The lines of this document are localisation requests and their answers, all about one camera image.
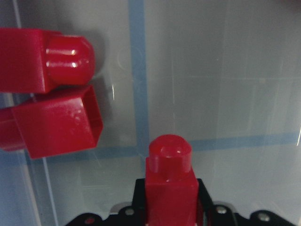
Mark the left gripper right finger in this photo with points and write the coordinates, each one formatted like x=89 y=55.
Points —
x=204 y=200

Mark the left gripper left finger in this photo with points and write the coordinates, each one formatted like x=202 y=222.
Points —
x=139 y=196

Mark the red block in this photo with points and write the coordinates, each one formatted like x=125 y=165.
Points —
x=38 y=61
x=62 y=121
x=170 y=183

